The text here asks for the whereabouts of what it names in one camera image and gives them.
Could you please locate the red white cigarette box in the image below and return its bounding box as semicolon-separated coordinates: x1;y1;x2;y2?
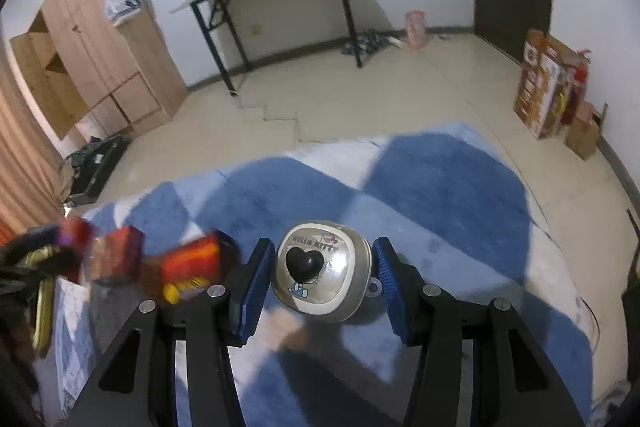
140;231;240;305

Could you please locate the lavender round compact case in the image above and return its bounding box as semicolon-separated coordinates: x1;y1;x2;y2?
271;221;382;323

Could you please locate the red cigarette carton with lighter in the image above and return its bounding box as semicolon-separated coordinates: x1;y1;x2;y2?
56;216;144;286

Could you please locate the yellow oval plastic tray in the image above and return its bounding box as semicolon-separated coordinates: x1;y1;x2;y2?
29;279;55;359

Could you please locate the beige curtain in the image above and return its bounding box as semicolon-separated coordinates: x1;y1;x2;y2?
1;51;64;234

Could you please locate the open black suitcase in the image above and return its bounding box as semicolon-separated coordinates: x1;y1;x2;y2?
60;135;131;207

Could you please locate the brown cardboard box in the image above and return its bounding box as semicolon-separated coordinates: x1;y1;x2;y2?
565;101;608;160

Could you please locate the wooden wardrobe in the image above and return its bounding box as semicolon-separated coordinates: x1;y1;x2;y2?
9;0;188;140

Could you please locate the red fire extinguisher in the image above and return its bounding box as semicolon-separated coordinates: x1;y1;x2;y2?
561;49;591;126

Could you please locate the orange printed cardboard box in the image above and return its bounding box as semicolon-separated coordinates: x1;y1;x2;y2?
513;28;584;139

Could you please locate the dark clothes pile on floor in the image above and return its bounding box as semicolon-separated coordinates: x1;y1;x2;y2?
341;29;405;57

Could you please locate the pink bag on floor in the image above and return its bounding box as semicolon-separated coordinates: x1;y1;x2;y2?
405;10;427;50

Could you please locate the black folding table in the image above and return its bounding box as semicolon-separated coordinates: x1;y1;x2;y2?
170;0;357;96

